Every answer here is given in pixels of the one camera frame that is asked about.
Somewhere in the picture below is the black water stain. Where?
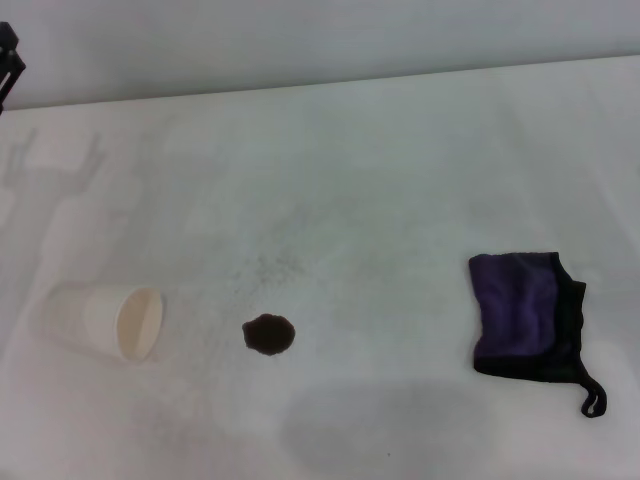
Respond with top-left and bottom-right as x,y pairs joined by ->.
241,313 -> 297,358

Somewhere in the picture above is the purple rag with black trim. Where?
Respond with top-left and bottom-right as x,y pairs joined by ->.
468,251 -> 609,419

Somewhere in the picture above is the white paper cup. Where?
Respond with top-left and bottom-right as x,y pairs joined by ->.
45,283 -> 164,365

